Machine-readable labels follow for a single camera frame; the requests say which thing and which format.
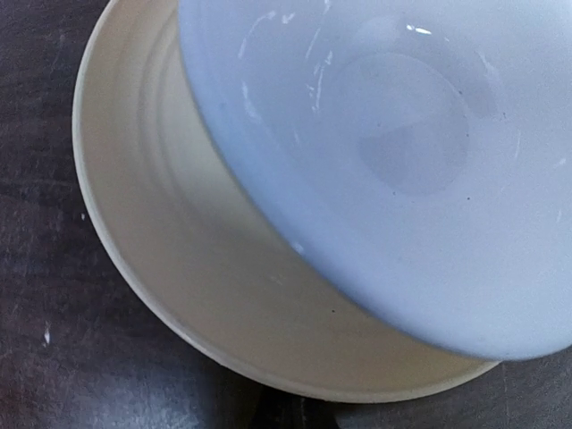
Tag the white ceramic bowl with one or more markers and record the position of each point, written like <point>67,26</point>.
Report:
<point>416,153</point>

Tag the beige ceramic saucer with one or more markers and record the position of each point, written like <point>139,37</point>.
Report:
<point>195,251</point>

